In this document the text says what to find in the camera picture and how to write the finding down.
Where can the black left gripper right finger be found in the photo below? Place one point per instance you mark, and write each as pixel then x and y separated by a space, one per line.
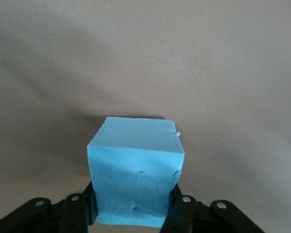
pixel 203 218

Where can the light blue foam block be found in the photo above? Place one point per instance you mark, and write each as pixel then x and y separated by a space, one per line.
pixel 135 170

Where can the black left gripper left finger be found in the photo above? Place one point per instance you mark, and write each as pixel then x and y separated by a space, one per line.
pixel 51 218

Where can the large table cover mat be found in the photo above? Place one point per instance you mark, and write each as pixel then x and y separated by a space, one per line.
pixel 145 60

